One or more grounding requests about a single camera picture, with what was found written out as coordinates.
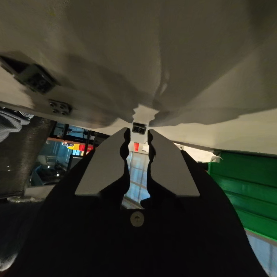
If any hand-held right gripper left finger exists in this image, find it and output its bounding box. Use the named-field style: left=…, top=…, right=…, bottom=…
left=75, top=128, right=131, bottom=198

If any grey knitted cloth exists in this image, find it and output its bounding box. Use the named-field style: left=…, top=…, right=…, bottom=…
left=0, top=108, right=34, bottom=142

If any metal screw plate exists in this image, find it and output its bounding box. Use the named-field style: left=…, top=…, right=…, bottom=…
left=49, top=99, right=73, bottom=116

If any dark desk bracket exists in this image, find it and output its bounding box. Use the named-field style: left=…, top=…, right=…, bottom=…
left=132, top=122, right=149, bottom=135
left=0, top=55, right=57, bottom=94

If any green ribbed bin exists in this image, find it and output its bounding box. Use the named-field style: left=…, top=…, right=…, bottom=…
left=207, top=151, right=277, bottom=242

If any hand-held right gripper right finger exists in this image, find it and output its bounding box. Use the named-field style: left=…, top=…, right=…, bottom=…
left=147, top=129, right=200, bottom=198

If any white desk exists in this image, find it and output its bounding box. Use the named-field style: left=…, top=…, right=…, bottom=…
left=0, top=0, right=277, bottom=155

